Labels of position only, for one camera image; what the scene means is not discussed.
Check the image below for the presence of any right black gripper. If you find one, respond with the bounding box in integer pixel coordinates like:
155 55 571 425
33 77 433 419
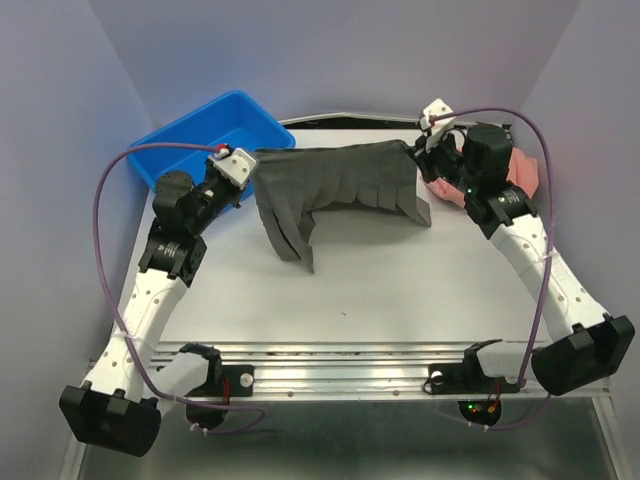
411 127 481 194

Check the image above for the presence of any grey skirt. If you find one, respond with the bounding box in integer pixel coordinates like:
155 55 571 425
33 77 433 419
251 139 432 272

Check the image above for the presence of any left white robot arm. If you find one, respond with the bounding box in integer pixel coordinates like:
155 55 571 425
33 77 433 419
59 160 250 457

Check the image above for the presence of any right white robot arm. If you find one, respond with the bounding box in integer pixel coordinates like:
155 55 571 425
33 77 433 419
414 124 635 396

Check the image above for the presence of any pink folded skirt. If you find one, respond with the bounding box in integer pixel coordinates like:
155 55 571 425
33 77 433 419
424 148 539 208

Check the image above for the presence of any blue plastic bin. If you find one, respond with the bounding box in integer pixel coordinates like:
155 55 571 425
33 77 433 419
127 89 296 211

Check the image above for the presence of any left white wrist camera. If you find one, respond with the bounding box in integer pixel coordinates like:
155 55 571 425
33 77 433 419
209 147 259 190

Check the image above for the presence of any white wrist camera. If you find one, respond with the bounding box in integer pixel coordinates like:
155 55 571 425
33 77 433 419
209 147 259 190
419 98 456 151

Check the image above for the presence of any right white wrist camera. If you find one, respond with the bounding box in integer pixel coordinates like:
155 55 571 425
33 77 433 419
419 98 456 151

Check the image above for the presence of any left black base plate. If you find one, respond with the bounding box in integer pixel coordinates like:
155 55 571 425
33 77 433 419
181 364 255 398

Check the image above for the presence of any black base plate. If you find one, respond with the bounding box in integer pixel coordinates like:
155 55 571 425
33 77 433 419
181 364 255 398
422 362 520 395

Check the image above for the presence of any aluminium rail frame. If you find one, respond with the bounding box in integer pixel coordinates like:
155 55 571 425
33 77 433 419
57 117 624 480

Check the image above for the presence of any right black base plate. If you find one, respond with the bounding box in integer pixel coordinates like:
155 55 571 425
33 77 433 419
422 362 520 395

